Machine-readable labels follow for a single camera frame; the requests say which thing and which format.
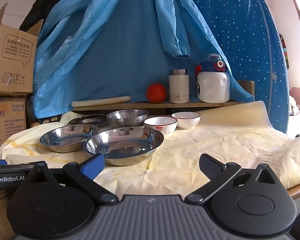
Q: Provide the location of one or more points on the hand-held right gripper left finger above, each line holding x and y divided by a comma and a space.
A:
93, 166

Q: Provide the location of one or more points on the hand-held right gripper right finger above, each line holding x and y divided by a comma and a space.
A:
211, 166

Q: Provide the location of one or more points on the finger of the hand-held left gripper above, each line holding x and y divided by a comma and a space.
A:
15, 167

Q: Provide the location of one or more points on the white bowl red rim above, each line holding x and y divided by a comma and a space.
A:
186, 121
160, 127

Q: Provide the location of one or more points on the stainless steel bowl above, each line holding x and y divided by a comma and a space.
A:
127, 120

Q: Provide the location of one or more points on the cream table cloth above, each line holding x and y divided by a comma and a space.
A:
215, 150

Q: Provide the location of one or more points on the printed cardboard box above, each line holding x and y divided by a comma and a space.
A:
7, 125

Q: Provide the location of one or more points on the white rolling pin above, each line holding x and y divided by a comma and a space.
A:
102, 100

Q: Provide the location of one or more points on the white bottle blue lid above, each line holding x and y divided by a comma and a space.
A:
212, 85

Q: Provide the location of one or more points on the white thermos cup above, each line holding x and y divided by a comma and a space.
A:
178, 87

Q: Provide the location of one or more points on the orange red ball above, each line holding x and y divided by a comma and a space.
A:
156, 93

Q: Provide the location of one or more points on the open cardboard box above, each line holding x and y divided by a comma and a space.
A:
12, 62

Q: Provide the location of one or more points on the blue work coat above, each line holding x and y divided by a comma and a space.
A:
115, 55

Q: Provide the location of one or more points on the striped hanging cloth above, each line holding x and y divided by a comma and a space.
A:
284, 51

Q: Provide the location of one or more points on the blue dotted fabric cover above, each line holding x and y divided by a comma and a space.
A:
240, 30

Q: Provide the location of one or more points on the dark cloth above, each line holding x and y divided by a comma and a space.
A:
42, 5

